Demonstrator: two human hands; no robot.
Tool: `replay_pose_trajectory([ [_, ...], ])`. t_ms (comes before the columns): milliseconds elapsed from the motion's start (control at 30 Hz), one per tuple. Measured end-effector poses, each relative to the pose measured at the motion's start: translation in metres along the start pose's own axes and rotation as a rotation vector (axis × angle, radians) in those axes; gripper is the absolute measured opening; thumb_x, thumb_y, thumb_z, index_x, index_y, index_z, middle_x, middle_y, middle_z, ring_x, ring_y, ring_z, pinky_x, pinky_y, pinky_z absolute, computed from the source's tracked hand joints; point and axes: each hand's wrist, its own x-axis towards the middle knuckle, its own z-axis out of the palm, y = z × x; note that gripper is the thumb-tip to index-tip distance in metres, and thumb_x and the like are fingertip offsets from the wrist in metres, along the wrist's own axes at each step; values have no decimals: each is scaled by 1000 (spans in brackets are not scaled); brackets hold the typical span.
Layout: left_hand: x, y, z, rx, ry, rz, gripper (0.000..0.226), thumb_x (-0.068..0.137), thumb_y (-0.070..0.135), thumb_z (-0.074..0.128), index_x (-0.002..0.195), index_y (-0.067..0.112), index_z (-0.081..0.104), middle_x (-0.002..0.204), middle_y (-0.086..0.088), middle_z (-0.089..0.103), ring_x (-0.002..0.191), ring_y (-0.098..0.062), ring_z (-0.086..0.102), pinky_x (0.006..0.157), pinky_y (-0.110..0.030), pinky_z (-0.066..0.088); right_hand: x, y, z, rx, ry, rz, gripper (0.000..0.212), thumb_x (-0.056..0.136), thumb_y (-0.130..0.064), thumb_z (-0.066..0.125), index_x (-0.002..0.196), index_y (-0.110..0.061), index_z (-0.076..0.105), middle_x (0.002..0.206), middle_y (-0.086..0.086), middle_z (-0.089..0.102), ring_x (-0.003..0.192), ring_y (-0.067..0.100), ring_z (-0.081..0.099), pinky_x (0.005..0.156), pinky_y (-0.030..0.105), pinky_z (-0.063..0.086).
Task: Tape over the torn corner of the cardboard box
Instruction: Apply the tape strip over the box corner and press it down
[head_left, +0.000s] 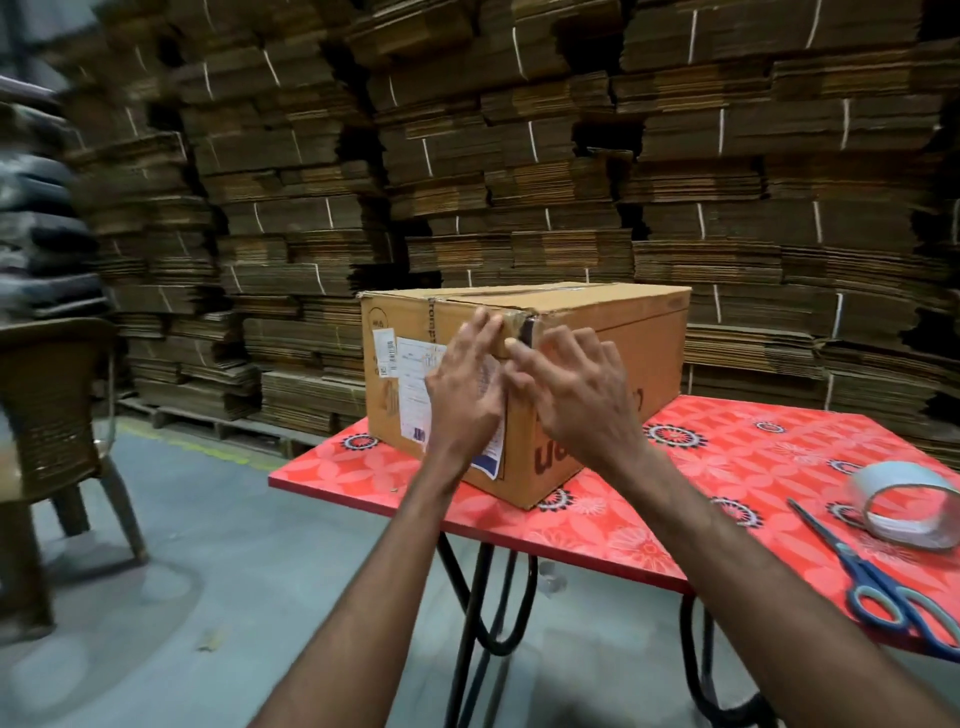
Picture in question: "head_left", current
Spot person's left hand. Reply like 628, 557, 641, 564
423, 306, 508, 472

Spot person's right hand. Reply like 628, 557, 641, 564
502, 324, 648, 479

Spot brown cardboard box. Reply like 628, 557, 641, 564
360, 282, 692, 511

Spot person's right forearm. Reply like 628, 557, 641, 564
600, 438, 960, 728

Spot person's left forearm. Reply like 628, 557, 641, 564
247, 442, 489, 728

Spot white shipping label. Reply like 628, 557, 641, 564
395, 336, 506, 481

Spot stacks of flattened cardboard bundles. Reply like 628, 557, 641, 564
45, 0, 960, 470

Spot red floral folding table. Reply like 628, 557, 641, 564
267, 395, 960, 728

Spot wooden pallet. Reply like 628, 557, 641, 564
116, 397, 327, 460

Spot grey tape roll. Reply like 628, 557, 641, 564
846, 460, 960, 552

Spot brown plastic chair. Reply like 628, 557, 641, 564
0, 317, 150, 631

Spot stack of dark grey sheets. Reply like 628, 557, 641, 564
0, 75, 110, 324

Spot blue handled scissors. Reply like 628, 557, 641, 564
786, 498, 960, 664

